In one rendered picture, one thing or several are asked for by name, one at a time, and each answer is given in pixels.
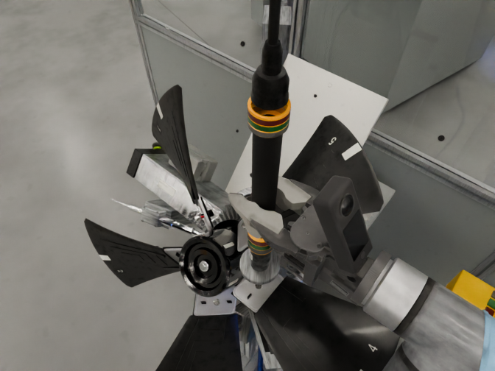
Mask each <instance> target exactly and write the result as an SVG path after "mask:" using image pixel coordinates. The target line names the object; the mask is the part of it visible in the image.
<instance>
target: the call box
mask: <svg viewBox="0 0 495 371"><path fill-rule="evenodd" d="M446 288H447V289H449V290H451V291H452V292H454V293H455V294H457V295H459V296H460V297H462V298H463V299H465V300H467V301H469V302H470V303H471V304H473V305H475V306H476V307H478V308H480V309H481V310H483V309H484V310H485V307H486V306H487V307H489V308H490V309H492V308H491V307H490V306H488V305H487V303H488V301H489V299H490V298H491V299H493V300H495V299H494V298H492V297H491V294H492V292H493V290H495V288H494V287H492V286H490V285H488V284H487V283H485V282H484V281H482V280H480V279H479V278H477V277H475V276H473V275H472V274H470V273H469V272H467V271H466V270H462V271H461V272H460V273H459V274H458V275H456V276H455V277H454V278H453V279H452V280H451V281H450V282H449V283H448V284H447V285H446ZM492 310H493V311H495V310H494V309H492Z"/></svg>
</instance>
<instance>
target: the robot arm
mask: <svg viewBox="0 0 495 371"><path fill-rule="evenodd" d="M228 198H229V200H230V202H231V204H232V206H233V208H234V210H235V211H236V212H237V213H238V214H239V215H240V216H241V217H242V218H243V221H244V223H245V227H246V229H247V231H248V232H249V234H251V235H252V236H253V237H255V238H258V239H260V238H261V237H262V238H263V239H264V241H265V242H266V243H267V244H268V245H269V246H270V247H272V248H273V249H274V250H276V251H278V252H284V256H281V260H280V265H281V266H283V267H284V268H285V269H287V270H288V271H289V272H291V273H292V274H293V275H295V276H296V277H297V278H299V279H300V280H302V281H303V282H304V283H306V284H307V285H308V286H310V287H312V285H313V284H314V282H315V281H316V280H317V279H320V280H322V281H323V282H324V283H326V284H327V285H329V286H330V287H332V288H333V289H334V290H335V291H337V292H339V293H340V294H341V295H342V296H344V297H345V298H347V299H348V300H350V301H351V302H352V303H354V304H355V305H357V304H358V305H360V304H361V303H362V304H363V305H364V306H363V311H364V312H366V313H367V314H369V315H370V316H372V317H373V318H374V319H376V320H377V321H378V322H380V323H382V324H383V325H384V326H385V327H387V328H388V329H390V330H391V331H393V332H394V333H396V334H397V335H399V336H400V337H401V338H402V339H404V341H403V342H402V343H401V345H400V346H399V348H398V349H397V351H396V352H395V353H394V354H393V356H392V357H391V359H390V360H389V362H388V363H387V364H386V366H385V368H384V369H383V370H382V371H495V318H494V317H492V316H491V315H490V314H489V313H488V312H487V311H486V310H484V309H483V310H481V309H480V308H478V307H476V306H475V305H473V304H471V303H470V302H469V301H467V300H465V299H463V298H462V297H460V296H459V295H457V294H455V293H454V292H453V291H451V290H449V289H447V288H446V287H445V286H442V285H441V284H439V283H438V282H436V281H435V280H433V279H431V278H430V277H428V276H426V275H425V274H424V273H422V272H420V271H418V270H417V269H416V268H415V267H412V266H410V265H409V264H407V263H406V262H404V261H402V260H401V259H400V258H395V259H394V261H393V260H391V258H392V255H391V254H389V253H387V252H385V251H384V250H382V251H381V252H380V254H379V256H378V257H377V258H376V260H373V259H372V258H369V257H368V254H369V252H370V251H371V250H372V248H373V246H372V243H371V240H370V236H369V234H368V230H367V227H366V224H365V220H364V217H363V215H362V211H361V207H360V205H359V201H358V199H357V194H356V192H355V189H354V184H353V182H352V180H351V179H350V178H347V177H340V176H336V175H335V176H333V177H332V178H331V179H330V180H329V181H328V182H327V184H326V185H325V186H324V187H323V189H322V190H321V191H318V190H317V189H315V188H313V187H311V186H309V185H306V184H303V183H300V182H298V181H296V180H292V179H291V180H288V179H287V178H284V177H279V176H278V188H277V195H276V205H277V206H278V207H279V208H280V209H281V210H283V211H286V210H288V209H291V210H293V211H294V212H296V213H297V214H298V215H300V217H299V218H298V220H297V221H296V222H288V225H287V229H285V228H283V227H284V226H283V220H282V215H281V214H279V213H276V212H275V211H266V210H264V209H262V208H260V207H259V206H258V205H257V204H256V203H255V202H251V201H249V200H247V199H245V197H244V196H243V194H237V193H229V194H228ZM288 264H290V265H291V266H293V267H294V268H295V269H297V270H298V271H299V272H301V273H302V274H303V277H301V276H300V275H299V274H298V273H296V272H294V271H293V270H292V269H290V268H289V267H288Z"/></svg>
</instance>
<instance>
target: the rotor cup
mask: <svg viewBox="0 0 495 371"><path fill-rule="evenodd" d="M240 221H241V219H228V220H225V221H222V222H220V223H218V224H217V225H215V226H214V229H213V230H212V231H209V232H207V233H202V234H200V235H197V236H193V237H192V238H190V239H189V240H188V241H187V242H186V243H185V244H184V245H183V247H182V249H181V251H180V256H179V267H180V273H181V276H182V278H183V280H184V282H185V283H186V285H187V286H188V287H189V288H190V289H191V290H192V291H193V292H194V293H196V294H198V295H200V296H202V297H215V296H217V295H219V294H222V293H223V292H225V291H227V290H228V289H230V288H231V287H233V286H237V285H238V284H239V283H240V282H241V280H242V279H243V278H244V277H243V275H242V273H241V270H240V271H239V268H240V256H241V255H242V251H241V252H239V251H238V250H237V236H238V224H239V222H240ZM231 242H233V243H234V245H233V246H231V247H228V248H226V249H225V247H224V246H223V245H225V244H229V243H231ZM201 261H206V262H207V264H208V271H206V272H203V271H201V269H200V262H201ZM236 279H238V281H237V282H235V283H234V284H232V285H230V286H229V284H230V283H231V282H233V281H235V280H236Z"/></svg>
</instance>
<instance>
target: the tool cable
mask: <svg viewBox="0 0 495 371"><path fill-rule="evenodd" d="M280 14H281V0H270V5H269V21H268V36H267V42H268V43H269V44H270V45H276V44H277V43H278V36H279V25H280Z"/></svg>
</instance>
